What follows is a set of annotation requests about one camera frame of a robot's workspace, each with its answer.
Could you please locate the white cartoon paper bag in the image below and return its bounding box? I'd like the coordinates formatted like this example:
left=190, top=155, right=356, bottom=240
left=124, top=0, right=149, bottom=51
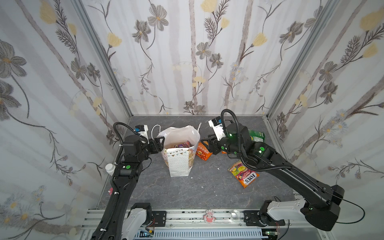
left=157, top=125, right=201, bottom=177

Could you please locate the purple Fox's candy bag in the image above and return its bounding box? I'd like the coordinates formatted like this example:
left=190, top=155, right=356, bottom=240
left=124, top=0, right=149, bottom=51
left=177, top=141, right=192, bottom=148

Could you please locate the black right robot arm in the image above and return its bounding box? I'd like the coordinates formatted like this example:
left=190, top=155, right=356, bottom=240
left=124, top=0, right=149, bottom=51
left=201, top=109, right=345, bottom=232

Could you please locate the green snack packet upper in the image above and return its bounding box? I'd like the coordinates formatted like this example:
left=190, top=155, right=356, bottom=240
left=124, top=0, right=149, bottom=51
left=249, top=130, right=265, bottom=143

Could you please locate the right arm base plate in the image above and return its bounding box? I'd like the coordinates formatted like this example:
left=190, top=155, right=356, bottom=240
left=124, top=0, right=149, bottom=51
left=243, top=210, right=286, bottom=228

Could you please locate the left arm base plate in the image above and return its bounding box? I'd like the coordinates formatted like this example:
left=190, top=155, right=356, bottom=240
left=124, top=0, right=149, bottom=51
left=128, top=209, right=167, bottom=228

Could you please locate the aluminium front rail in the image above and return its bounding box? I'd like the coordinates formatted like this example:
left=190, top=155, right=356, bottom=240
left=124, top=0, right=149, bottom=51
left=81, top=209, right=315, bottom=231

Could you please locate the orange red snack packet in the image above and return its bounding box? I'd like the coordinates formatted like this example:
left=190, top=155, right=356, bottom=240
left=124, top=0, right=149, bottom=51
left=196, top=143, right=212, bottom=161

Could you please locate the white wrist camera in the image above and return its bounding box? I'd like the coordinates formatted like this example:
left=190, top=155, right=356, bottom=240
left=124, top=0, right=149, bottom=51
left=135, top=125, right=148, bottom=140
left=208, top=117, right=226, bottom=141

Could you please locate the white slotted cable duct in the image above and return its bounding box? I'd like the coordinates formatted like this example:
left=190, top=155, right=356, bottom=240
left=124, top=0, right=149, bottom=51
left=134, top=229, right=269, bottom=240

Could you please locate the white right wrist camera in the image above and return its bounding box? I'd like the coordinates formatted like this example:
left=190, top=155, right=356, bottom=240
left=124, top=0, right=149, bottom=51
left=208, top=117, right=226, bottom=141

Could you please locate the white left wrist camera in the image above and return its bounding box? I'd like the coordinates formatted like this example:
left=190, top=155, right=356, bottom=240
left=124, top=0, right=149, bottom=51
left=135, top=125, right=148, bottom=140

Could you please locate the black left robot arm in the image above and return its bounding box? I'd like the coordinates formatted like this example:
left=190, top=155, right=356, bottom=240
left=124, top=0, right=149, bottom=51
left=90, top=122, right=165, bottom=240

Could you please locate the orange green Fox's candy bag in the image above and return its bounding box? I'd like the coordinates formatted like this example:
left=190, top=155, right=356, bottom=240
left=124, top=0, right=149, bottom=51
left=228, top=161, right=260, bottom=189

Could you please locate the white cup at left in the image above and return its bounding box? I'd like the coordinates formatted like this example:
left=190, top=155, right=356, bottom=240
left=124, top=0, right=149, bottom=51
left=105, top=164, right=116, bottom=176

